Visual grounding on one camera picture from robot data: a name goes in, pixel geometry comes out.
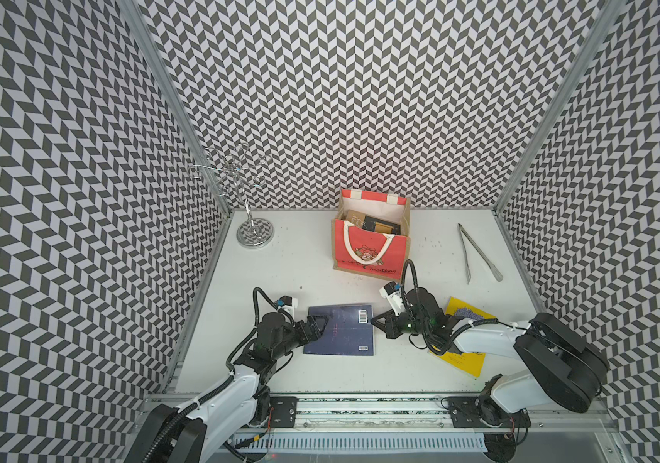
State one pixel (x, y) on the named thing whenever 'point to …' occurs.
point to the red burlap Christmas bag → (366, 253)
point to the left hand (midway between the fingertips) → (320, 324)
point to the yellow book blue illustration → (471, 363)
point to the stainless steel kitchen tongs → (493, 269)
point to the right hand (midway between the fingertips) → (373, 326)
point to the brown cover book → (356, 218)
